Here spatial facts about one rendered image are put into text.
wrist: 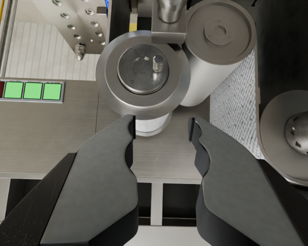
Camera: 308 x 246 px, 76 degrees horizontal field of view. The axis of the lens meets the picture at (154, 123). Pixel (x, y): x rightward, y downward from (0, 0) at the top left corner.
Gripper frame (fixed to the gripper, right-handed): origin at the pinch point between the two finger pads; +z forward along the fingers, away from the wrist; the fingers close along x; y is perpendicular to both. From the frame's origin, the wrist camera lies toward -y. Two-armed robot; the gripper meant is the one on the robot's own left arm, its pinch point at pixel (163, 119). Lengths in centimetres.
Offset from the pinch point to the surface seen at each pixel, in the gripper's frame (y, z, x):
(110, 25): -3.1, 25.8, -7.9
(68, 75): 60, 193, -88
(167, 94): 5.0, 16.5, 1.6
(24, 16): 8, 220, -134
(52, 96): 20, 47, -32
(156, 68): 1.3, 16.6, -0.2
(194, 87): 8.1, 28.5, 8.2
